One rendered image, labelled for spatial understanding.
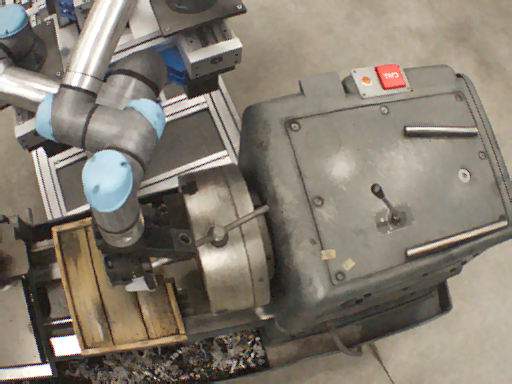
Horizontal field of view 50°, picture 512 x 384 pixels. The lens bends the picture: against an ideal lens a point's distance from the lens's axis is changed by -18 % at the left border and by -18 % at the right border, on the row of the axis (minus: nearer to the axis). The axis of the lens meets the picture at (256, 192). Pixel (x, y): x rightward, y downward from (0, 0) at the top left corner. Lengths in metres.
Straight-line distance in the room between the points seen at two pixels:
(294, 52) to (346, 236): 1.73
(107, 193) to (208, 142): 1.61
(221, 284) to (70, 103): 0.53
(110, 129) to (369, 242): 0.58
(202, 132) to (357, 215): 1.27
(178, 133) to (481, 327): 1.55
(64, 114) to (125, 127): 0.11
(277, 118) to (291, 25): 1.68
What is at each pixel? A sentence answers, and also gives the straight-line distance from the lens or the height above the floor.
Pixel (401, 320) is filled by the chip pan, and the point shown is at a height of 0.54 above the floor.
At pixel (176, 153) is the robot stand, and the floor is 0.21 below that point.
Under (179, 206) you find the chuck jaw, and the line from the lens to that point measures 1.32.
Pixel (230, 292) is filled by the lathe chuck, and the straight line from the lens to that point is 1.31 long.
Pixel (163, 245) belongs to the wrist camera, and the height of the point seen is 1.47.
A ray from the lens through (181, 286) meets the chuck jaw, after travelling 1.37.
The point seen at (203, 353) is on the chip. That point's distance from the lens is 1.87.
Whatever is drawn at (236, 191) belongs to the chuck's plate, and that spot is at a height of 1.23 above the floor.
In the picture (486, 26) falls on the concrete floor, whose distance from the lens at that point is 3.42.
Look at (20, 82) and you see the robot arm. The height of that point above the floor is 1.38.
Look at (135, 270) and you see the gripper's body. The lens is 1.04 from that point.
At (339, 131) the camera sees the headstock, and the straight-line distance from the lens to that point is 1.34.
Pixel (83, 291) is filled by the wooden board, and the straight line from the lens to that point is 1.63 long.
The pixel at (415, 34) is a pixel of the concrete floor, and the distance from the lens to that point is 3.15.
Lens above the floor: 2.45
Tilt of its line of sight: 71 degrees down
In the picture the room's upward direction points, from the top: 11 degrees clockwise
